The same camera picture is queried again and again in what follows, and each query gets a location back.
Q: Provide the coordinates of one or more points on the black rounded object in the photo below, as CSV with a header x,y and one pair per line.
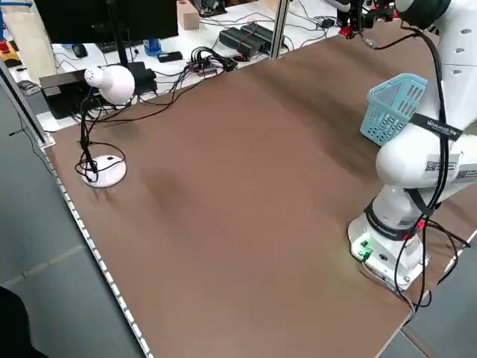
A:
x,y
15,328

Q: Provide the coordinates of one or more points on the small black adapter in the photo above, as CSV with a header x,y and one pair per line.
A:
x,y
328,23

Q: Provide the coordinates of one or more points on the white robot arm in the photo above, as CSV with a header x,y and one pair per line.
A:
x,y
406,160

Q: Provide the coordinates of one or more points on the wooden block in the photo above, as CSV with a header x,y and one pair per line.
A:
x,y
187,16

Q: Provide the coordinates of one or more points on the orange black barcode scanner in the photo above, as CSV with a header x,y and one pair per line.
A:
x,y
384,13

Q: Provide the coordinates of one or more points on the aluminium frame rail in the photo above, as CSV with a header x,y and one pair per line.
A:
x,y
22,100

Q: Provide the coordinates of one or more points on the black computer monitor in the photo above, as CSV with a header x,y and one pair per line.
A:
x,y
93,18

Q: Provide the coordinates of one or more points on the black keyboard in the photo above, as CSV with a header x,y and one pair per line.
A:
x,y
112,45

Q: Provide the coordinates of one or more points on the black power brick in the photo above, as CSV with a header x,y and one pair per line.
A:
x,y
261,33
240,41

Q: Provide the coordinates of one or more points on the black phone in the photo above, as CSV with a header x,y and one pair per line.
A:
x,y
169,56

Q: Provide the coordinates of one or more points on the black equipment box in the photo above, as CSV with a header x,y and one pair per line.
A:
x,y
61,93

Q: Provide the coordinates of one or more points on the blue plastic basket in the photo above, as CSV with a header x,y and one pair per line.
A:
x,y
387,112

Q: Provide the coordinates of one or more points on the small blue box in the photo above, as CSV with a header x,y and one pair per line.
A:
x,y
153,46

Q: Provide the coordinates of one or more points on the aluminium frame post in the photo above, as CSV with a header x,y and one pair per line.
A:
x,y
279,26

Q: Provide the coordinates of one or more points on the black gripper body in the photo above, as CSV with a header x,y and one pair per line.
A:
x,y
354,10

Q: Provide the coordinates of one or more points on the white desk lamp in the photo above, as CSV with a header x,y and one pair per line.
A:
x,y
115,84

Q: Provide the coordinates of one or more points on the black computer mouse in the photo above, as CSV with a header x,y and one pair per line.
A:
x,y
79,50

